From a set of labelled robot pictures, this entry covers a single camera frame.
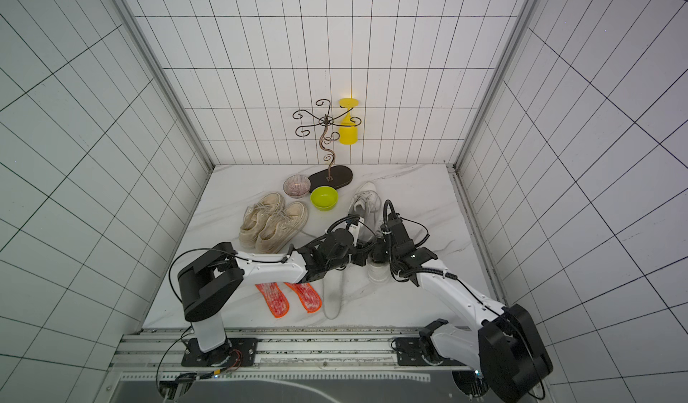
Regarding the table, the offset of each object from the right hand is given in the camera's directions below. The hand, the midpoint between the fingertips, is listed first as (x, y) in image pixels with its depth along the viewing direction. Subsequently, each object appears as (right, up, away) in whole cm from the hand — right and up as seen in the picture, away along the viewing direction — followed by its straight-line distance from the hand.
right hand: (378, 239), depth 87 cm
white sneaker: (-3, +11, +7) cm, 14 cm away
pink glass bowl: (-32, +18, +23) cm, 43 cm away
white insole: (-15, -16, -4) cm, 23 cm away
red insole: (-33, -18, -6) cm, 38 cm away
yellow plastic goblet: (-10, +39, +13) cm, 42 cm away
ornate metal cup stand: (-19, +21, +26) cm, 39 cm away
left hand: (-3, -3, -3) cm, 5 cm away
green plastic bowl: (-19, +13, +18) cm, 30 cm away
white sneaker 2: (-1, -8, -10) cm, 13 cm away
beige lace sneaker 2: (-33, +3, +5) cm, 34 cm away
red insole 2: (-23, -17, -5) cm, 29 cm away
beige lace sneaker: (-44, +7, +8) cm, 45 cm away
